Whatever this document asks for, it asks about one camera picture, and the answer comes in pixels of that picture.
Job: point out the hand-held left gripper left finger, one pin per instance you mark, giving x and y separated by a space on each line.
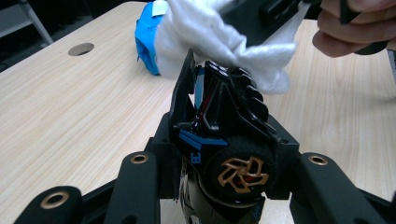
165 146

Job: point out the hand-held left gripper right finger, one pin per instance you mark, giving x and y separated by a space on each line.
285 146

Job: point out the white wet wipe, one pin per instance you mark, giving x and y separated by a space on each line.
199 34

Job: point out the blue toy car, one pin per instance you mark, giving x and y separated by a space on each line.
236 174

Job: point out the blue wet wipes packet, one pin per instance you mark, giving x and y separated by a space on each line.
144 40

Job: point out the white metal stand frame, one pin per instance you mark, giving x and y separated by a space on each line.
11 21

